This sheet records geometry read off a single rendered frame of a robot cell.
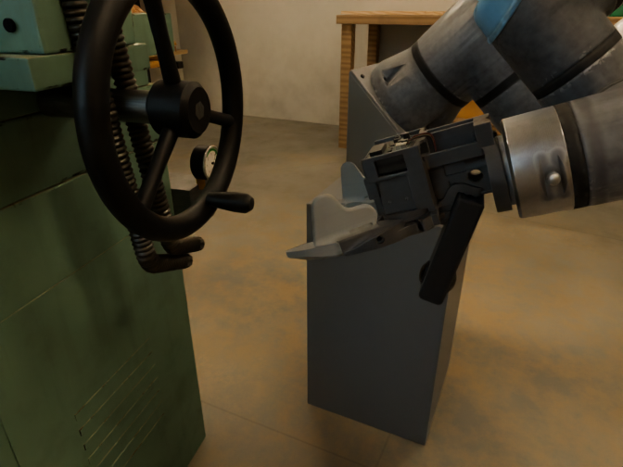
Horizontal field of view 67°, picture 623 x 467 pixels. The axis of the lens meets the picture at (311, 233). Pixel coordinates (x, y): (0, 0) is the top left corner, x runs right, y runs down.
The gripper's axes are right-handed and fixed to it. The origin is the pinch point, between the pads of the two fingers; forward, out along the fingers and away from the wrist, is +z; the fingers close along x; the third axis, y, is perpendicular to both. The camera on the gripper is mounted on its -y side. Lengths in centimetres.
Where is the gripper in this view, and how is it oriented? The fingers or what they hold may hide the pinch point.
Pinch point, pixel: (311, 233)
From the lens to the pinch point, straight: 50.4
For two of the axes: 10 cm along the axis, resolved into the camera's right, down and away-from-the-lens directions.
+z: -9.0, 1.9, 4.0
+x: -2.9, 4.2, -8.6
